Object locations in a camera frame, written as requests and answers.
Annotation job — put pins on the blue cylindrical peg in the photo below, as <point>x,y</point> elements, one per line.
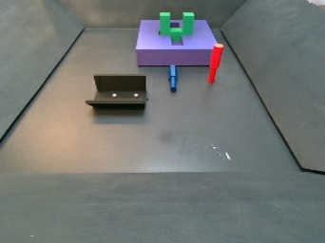
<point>173,78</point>

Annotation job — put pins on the purple base block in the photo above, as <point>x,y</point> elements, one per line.
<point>156,49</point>

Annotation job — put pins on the red hexagonal peg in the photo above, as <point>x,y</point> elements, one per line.
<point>216,61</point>

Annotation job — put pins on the green U-shaped block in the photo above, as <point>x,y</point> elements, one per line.
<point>177,30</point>

